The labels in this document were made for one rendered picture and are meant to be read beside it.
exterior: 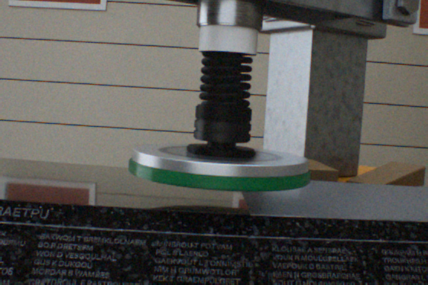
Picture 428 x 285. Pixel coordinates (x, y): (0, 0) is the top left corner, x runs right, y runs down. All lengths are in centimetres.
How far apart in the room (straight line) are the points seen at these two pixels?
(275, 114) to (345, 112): 19
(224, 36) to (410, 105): 657
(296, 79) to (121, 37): 548
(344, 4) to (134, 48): 616
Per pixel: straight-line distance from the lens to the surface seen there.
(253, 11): 66
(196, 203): 66
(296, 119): 145
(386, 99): 708
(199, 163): 59
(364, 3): 73
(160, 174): 61
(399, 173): 142
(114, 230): 61
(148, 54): 679
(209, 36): 66
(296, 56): 147
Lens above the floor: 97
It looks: 3 degrees down
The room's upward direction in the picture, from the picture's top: 4 degrees clockwise
